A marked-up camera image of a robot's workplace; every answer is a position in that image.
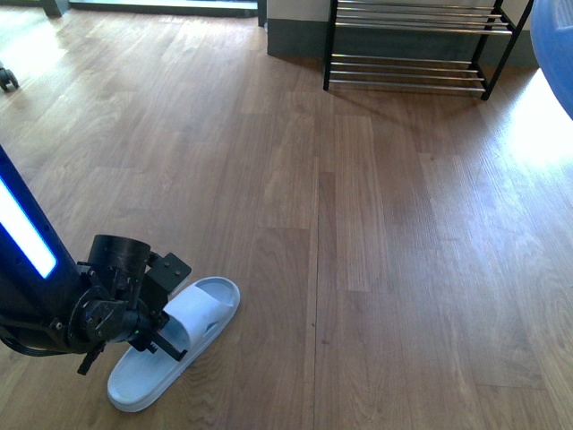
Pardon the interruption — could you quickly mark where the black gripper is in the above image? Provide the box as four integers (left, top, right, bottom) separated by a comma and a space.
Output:
66, 235, 192, 375

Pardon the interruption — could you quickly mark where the light blue rubber slipper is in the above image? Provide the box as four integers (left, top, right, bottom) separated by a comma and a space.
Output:
107, 277, 241, 412

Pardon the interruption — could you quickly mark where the black metal shoe rack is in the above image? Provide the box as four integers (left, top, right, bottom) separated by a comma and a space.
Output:
323, 1, 534, 100

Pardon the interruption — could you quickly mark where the black caster wheel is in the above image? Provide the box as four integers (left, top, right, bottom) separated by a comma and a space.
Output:
0, 63, 20, 91

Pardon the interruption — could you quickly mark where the blue rounded robot part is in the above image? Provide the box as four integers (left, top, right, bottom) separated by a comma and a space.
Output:
531, 0, 572, 117

